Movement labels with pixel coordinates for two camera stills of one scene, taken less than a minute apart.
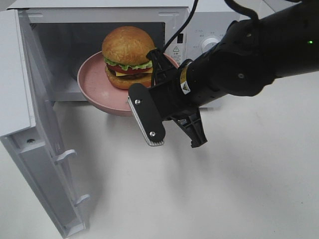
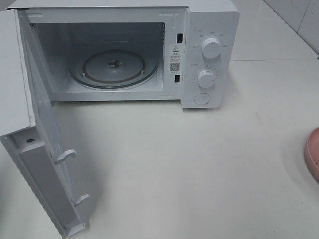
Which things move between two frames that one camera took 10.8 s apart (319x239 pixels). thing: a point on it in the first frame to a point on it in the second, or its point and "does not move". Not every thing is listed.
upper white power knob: (209, 43) does not move
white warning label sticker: (177, 54) does not move
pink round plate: (95, 86) to (311, 154)
